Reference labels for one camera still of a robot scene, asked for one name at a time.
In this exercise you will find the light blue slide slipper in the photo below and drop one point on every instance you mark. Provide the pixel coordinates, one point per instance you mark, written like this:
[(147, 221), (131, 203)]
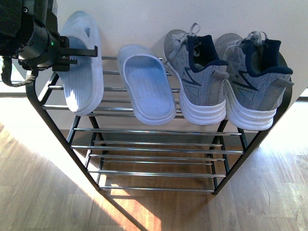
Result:
[(83, 83)]

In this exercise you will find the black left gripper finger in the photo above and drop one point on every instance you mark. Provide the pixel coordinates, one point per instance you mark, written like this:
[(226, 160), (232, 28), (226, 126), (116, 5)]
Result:
[(72, 61), (84, 52)]

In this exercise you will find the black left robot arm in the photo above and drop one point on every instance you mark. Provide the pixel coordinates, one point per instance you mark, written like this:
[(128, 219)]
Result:
[(10, 23)]

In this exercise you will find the black metal shoe rack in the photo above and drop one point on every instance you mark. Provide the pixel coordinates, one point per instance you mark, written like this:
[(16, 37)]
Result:
[(223, 151)]

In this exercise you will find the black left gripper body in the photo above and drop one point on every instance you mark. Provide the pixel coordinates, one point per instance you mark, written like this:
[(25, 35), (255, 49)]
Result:
[(39, 44)]

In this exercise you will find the grey knit sneaker navy collar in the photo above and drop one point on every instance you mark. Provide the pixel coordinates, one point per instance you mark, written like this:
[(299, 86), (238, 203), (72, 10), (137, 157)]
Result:
[(258, 78)]

